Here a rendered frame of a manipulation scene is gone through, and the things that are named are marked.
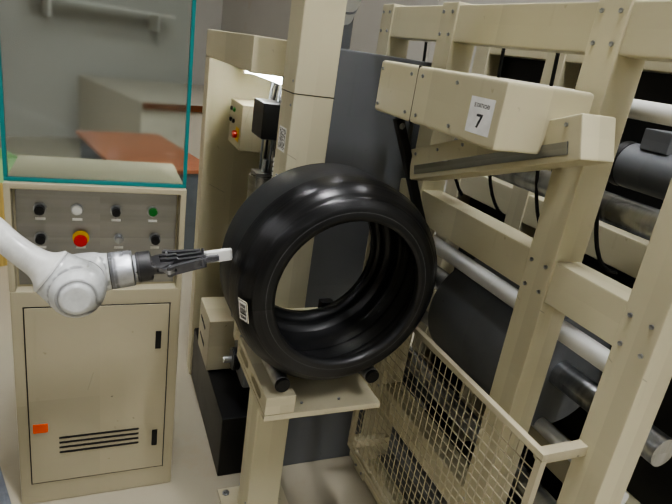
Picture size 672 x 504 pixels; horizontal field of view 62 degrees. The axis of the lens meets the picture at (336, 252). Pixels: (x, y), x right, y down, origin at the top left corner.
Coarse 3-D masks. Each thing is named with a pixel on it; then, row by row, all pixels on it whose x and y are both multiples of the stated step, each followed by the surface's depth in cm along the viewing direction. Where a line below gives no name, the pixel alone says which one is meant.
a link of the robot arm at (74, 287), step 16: (0, 224) 114; (0, 240) 112; (16, 240) 113; (16, 256) 112; (32, 256) 113; (48, 256) 115; (64, 256) 115; (32, 272) 113; (48, 272) 112; (64, 272) 113; (80, 272) 113; (96, 272) 118; (48, 288) 112; (64, 288) 110; (80, 288) 111; (96, 288) 114; (64, 304) 110; (80, 304) 112; (96, 304) 115
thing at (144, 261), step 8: (136, 256) 135; (144, 256) 135; (152, 256) 141; (136, 264) 134; (144, 264) 134; (152, 264) 136; (160, 264) 136; (168, 264) 137; (136, 272) 134; (144, 272) 134; (152, 272) 135; (160, 272) 135; (144, 280) 136
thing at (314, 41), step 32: (320, 0) 157; (288, 32) 168; (320, 32) 160; (288, 64) 168; (320, 64) 163; (288, 96) 168; (320, 96) 167; (288, 128) 168; (320, 128) 170; (288, 160) 170; (320, 160) 174; (288, 288) 187; (256, 416) 202; (256, 448) 207; (256, 480) 213
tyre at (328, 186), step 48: (288, 192) 141; (336, 192) 139; (384, 192) 144; (240, 240) 143; (288, 240) 136; (384, 240) 180; (432, 240) 156; (240, 288) 140; (384, 288) 183; (432, 288) 160; (288, 336) 176; (336, 336) 181; (384, 336) 161
